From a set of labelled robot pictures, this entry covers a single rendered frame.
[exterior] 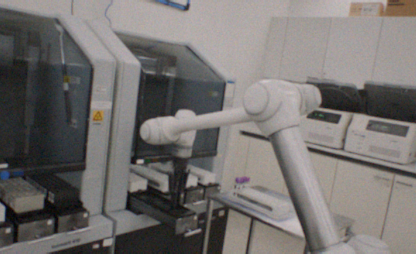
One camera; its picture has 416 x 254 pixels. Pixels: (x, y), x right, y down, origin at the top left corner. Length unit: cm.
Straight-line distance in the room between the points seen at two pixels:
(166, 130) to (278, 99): 55
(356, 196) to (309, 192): 257
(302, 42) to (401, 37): 100
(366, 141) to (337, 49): 104
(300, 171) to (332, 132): 260
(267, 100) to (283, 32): 333
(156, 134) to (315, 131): 251
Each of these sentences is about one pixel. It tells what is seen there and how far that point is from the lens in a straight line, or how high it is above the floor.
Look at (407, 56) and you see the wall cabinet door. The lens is 388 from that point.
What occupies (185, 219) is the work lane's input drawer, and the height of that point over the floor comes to 80.
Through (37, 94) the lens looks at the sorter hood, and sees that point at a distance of 150.
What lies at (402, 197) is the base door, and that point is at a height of 63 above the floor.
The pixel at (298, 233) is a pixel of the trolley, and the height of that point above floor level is 82.
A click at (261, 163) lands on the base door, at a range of 415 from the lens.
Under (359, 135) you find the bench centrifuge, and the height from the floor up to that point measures 108.
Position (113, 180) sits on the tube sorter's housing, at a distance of 178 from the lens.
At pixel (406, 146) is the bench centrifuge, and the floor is 107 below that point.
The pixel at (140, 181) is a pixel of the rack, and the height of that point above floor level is 86.
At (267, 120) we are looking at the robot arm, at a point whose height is 131.
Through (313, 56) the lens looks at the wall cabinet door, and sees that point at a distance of 420.
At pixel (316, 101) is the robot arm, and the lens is 132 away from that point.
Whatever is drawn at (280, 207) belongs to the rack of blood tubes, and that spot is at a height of 88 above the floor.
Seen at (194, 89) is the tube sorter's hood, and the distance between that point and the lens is 198.
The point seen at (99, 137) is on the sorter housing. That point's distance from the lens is 167.
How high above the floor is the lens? 142
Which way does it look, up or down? 8 degrees down
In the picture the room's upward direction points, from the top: 8 degrees clockwise
